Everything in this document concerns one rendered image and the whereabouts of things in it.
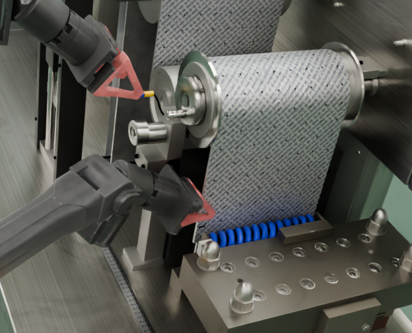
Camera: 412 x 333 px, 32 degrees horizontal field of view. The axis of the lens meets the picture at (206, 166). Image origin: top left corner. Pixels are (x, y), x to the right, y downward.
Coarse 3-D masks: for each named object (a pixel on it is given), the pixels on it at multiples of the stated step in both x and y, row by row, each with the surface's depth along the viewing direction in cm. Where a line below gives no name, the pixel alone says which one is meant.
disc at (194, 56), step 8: (192, 56) 110; (200, 56) 108; (184, 64) 113; (208, 64) 106; (208, 72) 106; (216, 80) 105; (216, 88) 105; (216, 96) 105; (216, 104) 105; (216, 112) 106; (216, 120) 106; (216, 128) 106; (192, 136) 114; (208, 136) 109; (216, 136) 107; (200, 144) 112; (208, 144) 109
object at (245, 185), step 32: (224, 160) 112; (256, 160) 115; (288, 160) 118; (320, 160) 122; (224, 192) 116; (256, 192) 119; (288, 192) 123; (320, 192) 127; (224, 224) 121; (256, 224) 124
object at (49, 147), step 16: (64, 0) 122; (80, 0) 123; (80, 16) 125; (48, 48) 135; (48, 64) 137; (64, 64) 129; (48, 80) 142; (64, 80) 131; (48, 96) 144; (64, 96) 133; (80, 96) 134; (48, 112) 146; (64, 112) 135; (80, 112) 136; (48, 128) 148; (64, 128) 137; (80, 128) 138; (48, 144) 150; (64, 144) 139; (80, 144) 140; (48, 160) 148; (64, 160) 141; (80, 160) 143
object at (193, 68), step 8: (192, 64) 110; (200, 64) 108; (184, 72) 113; (192, 72) 110; (200, 72) 108; (352, 72) 117; (208, 80) 106; (352, 80) 116; (208, 88) 106; (352, 88) 117; (208, 96) 107; (352, 96) 117; (208, 104) 107; (352, 104) 118; (208, 112) 107; (208, 120) 108; (192, 128) 113; (200, 128) 110; (208, 128) 108; (200, 136) 111
